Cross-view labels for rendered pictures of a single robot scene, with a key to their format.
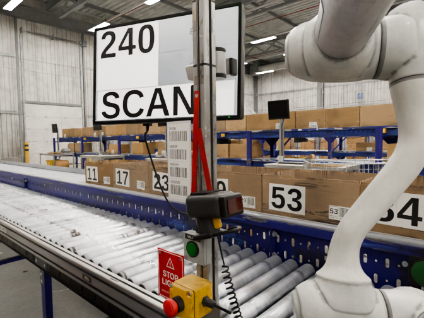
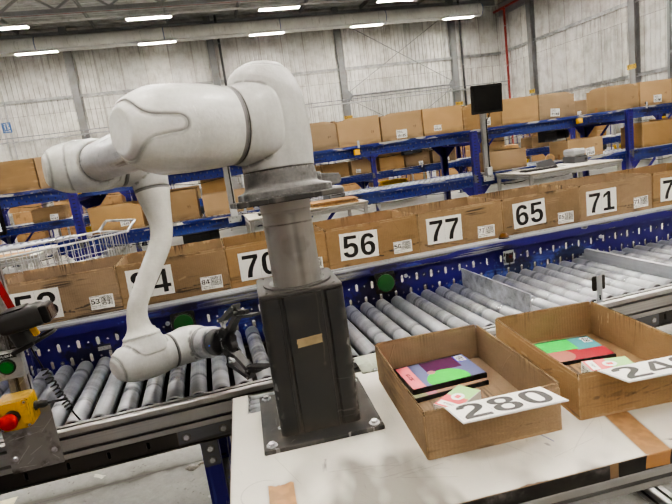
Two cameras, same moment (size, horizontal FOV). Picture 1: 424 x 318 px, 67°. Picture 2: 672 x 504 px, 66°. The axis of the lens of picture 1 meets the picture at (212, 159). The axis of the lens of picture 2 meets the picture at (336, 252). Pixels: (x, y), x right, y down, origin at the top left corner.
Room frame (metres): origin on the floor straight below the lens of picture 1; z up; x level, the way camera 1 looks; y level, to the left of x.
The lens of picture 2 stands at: (-0.63, 0.55, 1.34)
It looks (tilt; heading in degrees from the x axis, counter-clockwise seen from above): 11 degrees down; 305
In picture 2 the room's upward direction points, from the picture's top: 8 degrees counter-clockwise
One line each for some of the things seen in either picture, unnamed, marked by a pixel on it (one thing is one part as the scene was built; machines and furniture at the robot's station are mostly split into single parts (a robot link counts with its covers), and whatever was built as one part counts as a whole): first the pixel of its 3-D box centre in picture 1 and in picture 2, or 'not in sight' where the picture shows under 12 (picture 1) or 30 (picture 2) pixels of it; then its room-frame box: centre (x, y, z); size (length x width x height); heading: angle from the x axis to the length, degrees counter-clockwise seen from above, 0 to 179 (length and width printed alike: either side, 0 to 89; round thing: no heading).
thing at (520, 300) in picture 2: not in sight; (493, 291); (-0.05, -1.26, 0.76); 0.46 x 0.01 x 0.09; 138
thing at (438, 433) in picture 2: not in sight; (456, 380); (-0.20, -0.48, 0.80); 0.38 x 0.28 x 0.10; 133
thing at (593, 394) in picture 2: not in sight; (586, 351); (-0.44, -0.71, 0.80); 0.38 x 0.28 x 0.10; 131
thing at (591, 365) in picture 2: not in sight; (609, 372); (-0.49, -0.65, 0.78); 0.10 x 0.06 x 0.05; 32
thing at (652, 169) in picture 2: not in sight; (660, 184); (-0.53, -2.48, 0.96); 0.39 x 0.29 x 0.17; 48
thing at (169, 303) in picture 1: (174, 305); (10, 420); (0.67, 0.09, 0.84); 0.04 x 0.04 x 0.04; 48
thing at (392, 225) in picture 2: not in sight; (363, 238); (0.52, -1.32, 0.97); 0.39 x 0.29 x 0.17; 48
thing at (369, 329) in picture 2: not in sight; (369, 329); (0.28, -0.90, 0.72); 0.52 x 0.05 x 0.05; 138
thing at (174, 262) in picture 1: (179, 279); not in sight; (0.77, 0.09, 0.85); 0.16 x 0.01 x 0.13; 48
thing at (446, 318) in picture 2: not in sight; (437, 314); (0.11, -1.10, 0.72); 0.52 x 0.05 x 0.05; 138
